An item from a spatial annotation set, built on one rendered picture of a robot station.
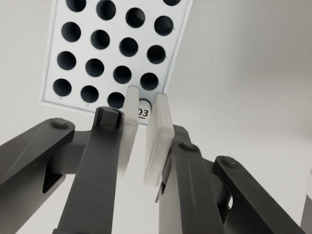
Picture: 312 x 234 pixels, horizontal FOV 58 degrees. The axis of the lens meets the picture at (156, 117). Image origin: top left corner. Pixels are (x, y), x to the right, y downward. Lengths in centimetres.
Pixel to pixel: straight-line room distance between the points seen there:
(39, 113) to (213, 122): 15
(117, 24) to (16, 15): 9
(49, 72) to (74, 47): 2
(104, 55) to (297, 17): 15
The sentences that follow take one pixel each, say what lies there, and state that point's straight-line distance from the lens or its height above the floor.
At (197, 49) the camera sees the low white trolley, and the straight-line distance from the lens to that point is 23.
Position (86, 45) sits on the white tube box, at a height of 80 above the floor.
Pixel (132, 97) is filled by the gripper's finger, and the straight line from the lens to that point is 16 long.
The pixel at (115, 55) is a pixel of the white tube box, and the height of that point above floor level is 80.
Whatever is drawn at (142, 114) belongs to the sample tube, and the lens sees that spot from 19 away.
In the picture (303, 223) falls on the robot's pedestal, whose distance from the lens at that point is 84.
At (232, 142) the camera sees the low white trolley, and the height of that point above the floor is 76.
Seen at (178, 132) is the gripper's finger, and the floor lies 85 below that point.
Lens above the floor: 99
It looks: 70 degrees down
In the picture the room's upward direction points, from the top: 175 degrees clockwise
